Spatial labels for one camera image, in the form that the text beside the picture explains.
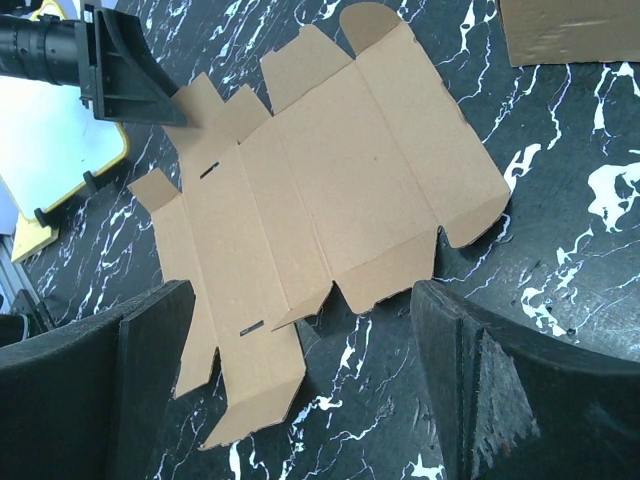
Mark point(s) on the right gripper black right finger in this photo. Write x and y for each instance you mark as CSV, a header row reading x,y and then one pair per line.
x,y
512,403

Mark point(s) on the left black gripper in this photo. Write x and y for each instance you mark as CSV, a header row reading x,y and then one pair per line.
x,y
102,45

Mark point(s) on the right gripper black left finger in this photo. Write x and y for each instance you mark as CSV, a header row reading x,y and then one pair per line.
x,y
86,400

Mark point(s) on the closed brown cardboard box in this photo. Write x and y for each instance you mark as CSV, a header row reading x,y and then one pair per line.
x,y
563,32

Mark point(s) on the white board yellow rim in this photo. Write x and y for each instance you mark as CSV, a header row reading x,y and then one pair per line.
x,y
49,140

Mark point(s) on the yellow flat board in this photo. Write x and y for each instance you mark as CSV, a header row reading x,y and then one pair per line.
x,y
31,238

